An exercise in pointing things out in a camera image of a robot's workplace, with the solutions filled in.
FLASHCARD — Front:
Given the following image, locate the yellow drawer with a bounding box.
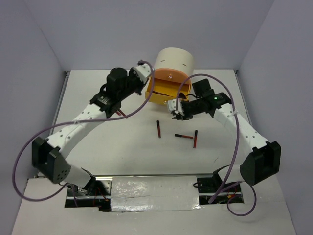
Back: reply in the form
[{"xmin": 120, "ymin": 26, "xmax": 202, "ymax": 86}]
[{"xmin": 145, "ymin": 78, "xmax": 191, "ymax": 105}]

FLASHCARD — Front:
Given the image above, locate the orange top drawer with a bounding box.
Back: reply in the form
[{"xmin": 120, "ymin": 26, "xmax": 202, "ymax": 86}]
[{"xmin": 155, "ymin": 68, "xmax": 189, "ymax": 84}]

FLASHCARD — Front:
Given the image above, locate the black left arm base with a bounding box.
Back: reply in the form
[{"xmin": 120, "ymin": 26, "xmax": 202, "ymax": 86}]
[{"xmin": 65, "ymin": 176, "xmax": 112, "ymax": 212}]

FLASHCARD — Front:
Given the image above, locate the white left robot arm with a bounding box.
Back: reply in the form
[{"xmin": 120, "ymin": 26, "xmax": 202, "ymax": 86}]
[{"xmin": 32, "ymin": 64, "xmax": 151, "ymax": 195}]

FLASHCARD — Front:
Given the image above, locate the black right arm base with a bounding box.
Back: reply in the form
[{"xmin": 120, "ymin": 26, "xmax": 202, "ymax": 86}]
[{"xmin": 193, "ymin": 170, "xmax": 242, "ymax": 205}]

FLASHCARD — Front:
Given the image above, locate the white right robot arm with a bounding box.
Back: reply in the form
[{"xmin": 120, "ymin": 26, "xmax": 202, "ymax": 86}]
[{"xmin": 167, "ymin": 79, "xmax": 281, "ymax": 191}]

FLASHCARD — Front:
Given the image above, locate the red lip gloss horizontal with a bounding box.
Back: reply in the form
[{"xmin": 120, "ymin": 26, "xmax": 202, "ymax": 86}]
[{"xmin": 174, "ymin": 134, "xmax": 194, "ymax": 139}]

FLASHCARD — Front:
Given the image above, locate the red lip gloss left-centre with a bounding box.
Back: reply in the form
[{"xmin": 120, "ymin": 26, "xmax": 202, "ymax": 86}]
[{"xmin": 156, "ymin": 120, "xmax": 161, "ymax": 138}]

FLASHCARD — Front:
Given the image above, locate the red lip gloss right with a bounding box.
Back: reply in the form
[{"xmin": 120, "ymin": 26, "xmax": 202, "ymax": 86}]
[{"xmin": 193, "ymin": 130, "xmax": 198, "ymax": 149}]

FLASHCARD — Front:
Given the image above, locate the cream round drawer cabinet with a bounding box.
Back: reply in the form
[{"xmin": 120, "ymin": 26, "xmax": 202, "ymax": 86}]
[{"xmin": 154, "ymin": 47, "xmax": 194, "ymax": 76}]

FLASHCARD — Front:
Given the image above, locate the silver foil covered panel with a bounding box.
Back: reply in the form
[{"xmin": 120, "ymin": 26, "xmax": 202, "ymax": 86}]
[{"xmin": 111, "ymin": 176, "xmax": 200, "ymax": 212}]

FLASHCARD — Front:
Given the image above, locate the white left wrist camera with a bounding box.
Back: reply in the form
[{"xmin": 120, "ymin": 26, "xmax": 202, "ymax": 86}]
[{"xmin": 133, "ymin": 60, "xmax": 154, "ymax": 84}]

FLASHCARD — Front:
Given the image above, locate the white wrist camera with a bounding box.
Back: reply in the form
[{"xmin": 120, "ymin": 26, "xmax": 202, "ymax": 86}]
[
  {"xmin": 167, "ymin": 99, "xmax": 184, "ymax": 116},
  {"xmin": 133, "ymin": 60, "xmax": 154, "ymax": 84}
]

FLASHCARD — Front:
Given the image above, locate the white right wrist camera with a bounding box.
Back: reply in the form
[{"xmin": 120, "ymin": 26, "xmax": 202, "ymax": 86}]
[{"xmin": 167, "ymin": 99, "xmax": 184, "ymax": 116}]

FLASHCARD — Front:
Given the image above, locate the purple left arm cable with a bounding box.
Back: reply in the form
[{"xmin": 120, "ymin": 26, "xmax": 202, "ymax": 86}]
[{"xmin": 12, "ymin": 59, "xmax": 155, "ymax": 203}]

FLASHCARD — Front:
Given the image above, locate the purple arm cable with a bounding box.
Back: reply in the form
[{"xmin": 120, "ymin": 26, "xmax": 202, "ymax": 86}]
[
  {"xmin": 12, "ymin": 59, "xmax": 155, "ymax": 203},
  {"xmin": 175, "ymin": 73, "xmax": 257, "ymax": 216}
]

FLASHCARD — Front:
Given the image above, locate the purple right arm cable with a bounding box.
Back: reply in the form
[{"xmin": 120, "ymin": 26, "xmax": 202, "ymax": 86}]
[{"xmin": 175, "ymin": 73, "xmax": 257, "ymax": 216}]

